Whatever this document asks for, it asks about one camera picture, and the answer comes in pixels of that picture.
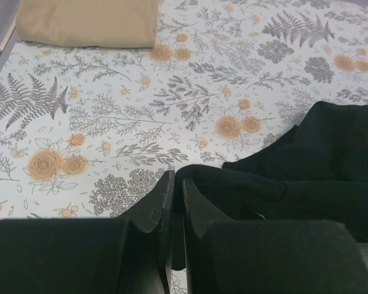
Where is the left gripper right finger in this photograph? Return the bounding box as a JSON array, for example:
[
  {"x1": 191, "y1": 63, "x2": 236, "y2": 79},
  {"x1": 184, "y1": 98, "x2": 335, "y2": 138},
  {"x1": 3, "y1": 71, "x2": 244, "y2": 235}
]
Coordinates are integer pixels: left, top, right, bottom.
[{"x1": 183, "y1": 178, "x2": 236, "y2": 293}]

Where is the floral table mat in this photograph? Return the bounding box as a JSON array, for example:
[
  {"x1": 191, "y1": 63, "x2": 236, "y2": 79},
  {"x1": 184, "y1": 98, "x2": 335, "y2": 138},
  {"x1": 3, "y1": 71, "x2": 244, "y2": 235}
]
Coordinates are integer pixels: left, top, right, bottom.
[{"x1": 0, "y1": 1, "x2": 368, "y2": 225}]

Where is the black t shirt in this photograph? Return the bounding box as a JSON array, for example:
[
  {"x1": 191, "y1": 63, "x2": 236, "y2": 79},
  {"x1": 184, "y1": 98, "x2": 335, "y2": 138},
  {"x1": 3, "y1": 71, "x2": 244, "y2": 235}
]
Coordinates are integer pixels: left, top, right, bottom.
[{"x1": 172, "y1": 102, "x2": 368, "y2": 271}]

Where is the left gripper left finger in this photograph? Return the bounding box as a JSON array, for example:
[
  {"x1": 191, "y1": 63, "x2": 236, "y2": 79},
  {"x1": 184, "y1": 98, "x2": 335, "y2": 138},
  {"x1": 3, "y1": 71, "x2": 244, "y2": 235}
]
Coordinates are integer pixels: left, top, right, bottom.
[{"x1": 115, "y1": 170, "x2": 175, "y2": 293}]

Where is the folded beige t shirt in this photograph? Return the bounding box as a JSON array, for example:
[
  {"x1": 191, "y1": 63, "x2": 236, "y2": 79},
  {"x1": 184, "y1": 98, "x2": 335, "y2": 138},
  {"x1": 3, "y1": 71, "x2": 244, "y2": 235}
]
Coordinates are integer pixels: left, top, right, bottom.
[{"x1": 15, "y1": 0, "x2": 159, "y2": 48}]

